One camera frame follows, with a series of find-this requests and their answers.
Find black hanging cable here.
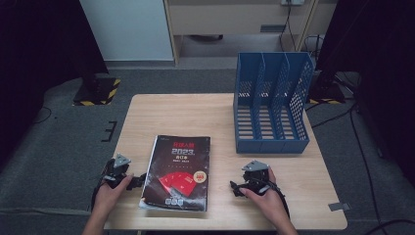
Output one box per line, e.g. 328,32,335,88
278,3,297,52

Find left hand-held gripper cable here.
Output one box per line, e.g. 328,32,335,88
91,163,112,211

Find thin black floor cable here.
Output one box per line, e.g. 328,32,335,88
32,106,53,125

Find beige wooden desk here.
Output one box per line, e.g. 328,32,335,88
162,0,339,67

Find person's left hand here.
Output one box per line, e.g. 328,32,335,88
92,175,134,215

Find curved black floor cable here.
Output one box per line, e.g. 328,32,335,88
365,218,415,235

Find person's right hand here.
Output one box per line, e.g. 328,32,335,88
239,167,290,227

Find white cabinet panel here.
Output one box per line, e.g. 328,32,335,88
79,0,174,62

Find long black floor cable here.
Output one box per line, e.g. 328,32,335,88
348,104,383,229

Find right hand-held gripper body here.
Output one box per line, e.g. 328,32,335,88
241,160,272,197

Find grey tape piece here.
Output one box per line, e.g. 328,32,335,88
327,202,351,212

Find black curtain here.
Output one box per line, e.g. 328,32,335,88
314,0,415,187
0,0,110,170

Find blue plastic file rack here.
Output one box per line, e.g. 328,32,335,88
233,51,315,155

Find right hand-held gripper cable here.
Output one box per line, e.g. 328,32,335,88
251,175,292,219

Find hand-held gripper cable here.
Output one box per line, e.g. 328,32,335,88
91,163,112,211
251,175,292,219

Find black stand base yellow stripes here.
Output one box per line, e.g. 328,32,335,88
307,70,346,106
71,71,121,107

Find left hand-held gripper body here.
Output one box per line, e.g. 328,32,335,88
103,153,132,190

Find black cable loop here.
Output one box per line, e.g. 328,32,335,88
302,33,325,62

